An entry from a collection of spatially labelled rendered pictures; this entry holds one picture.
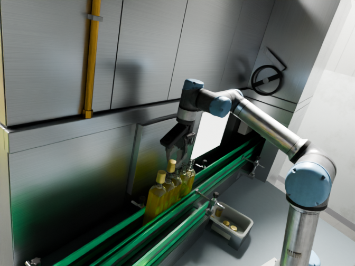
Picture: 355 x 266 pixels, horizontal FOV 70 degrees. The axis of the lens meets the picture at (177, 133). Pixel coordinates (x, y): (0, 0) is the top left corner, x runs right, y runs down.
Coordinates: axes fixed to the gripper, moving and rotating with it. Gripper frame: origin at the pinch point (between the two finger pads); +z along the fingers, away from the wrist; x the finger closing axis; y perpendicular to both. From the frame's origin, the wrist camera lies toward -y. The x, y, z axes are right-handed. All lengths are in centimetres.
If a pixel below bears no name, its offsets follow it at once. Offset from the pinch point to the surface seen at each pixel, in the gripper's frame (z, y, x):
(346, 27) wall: -90, 281, -15
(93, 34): -46, -34, 13
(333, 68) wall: -45, 279, -19
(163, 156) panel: 6.3, 11.0, 12.2
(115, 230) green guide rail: 23.6, -24.3, 3.2
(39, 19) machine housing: -47, -47, 15
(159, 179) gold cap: 4.9, -7.3, -0.5
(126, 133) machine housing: -10.5, -13.5, 15.1
